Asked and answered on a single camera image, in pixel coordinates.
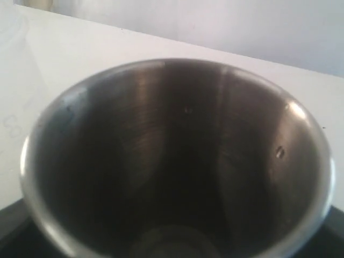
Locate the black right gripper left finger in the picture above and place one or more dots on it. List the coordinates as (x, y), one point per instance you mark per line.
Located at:
(19, 235)

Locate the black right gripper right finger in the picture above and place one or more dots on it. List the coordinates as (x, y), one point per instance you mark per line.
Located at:
(328, 241)

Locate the stainless steel cup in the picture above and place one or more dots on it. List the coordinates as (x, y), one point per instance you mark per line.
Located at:
(177, 158)

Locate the translucent plastic container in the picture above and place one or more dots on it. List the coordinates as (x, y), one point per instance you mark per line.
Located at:
(22, 88)

